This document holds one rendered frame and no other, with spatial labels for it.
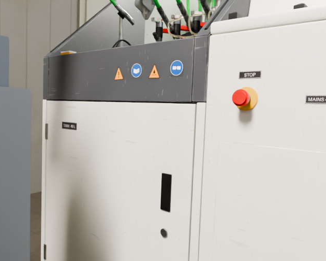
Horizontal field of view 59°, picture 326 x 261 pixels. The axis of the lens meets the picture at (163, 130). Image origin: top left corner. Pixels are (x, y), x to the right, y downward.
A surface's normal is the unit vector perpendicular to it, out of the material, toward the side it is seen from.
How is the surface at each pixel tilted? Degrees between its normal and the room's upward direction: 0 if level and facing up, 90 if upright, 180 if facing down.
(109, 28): 90
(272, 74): 90
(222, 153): 90
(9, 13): 90
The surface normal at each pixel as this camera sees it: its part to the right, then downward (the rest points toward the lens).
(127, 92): -0.59, 0.04
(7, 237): 0.84, 0.07
